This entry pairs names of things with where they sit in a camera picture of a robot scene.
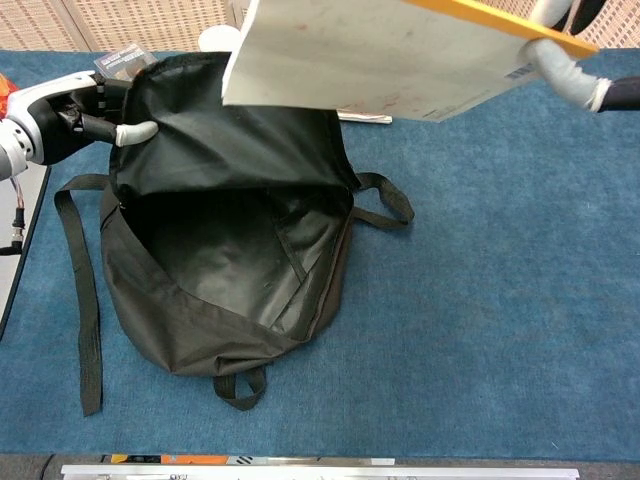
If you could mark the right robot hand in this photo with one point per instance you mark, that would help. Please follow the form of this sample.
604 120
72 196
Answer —
565 75

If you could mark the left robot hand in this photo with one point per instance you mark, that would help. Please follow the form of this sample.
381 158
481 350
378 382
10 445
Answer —
55 125

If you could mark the yellow and white book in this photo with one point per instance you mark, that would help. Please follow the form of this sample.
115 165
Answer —
375 50

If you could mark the black fabric backpack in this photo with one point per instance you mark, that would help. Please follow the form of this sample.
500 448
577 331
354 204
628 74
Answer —
225 280

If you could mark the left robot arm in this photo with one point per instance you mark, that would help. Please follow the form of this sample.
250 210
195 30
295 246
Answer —
12 150

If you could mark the orange translucent object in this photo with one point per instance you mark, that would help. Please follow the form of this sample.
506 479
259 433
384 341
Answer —
4 95

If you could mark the clear box of red caps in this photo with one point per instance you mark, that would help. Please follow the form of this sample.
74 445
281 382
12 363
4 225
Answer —
125 57

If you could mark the woven folding screen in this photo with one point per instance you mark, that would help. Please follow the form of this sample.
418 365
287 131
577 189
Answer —
125 22

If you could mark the grey laptop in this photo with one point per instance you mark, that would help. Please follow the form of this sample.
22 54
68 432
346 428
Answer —
12 290

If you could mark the white paper cup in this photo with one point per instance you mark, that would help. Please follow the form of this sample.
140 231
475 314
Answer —
217 37

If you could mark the tan spiral notebook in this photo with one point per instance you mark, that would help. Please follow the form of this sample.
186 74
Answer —
370 118

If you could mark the blue felt table cloth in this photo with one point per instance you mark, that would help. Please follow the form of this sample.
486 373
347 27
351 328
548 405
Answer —
475 325

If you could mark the orange black label strip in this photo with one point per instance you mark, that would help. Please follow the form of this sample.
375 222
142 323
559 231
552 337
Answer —
195 459

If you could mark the aluminium rail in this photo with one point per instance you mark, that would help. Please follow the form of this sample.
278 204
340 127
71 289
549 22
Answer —
320 472

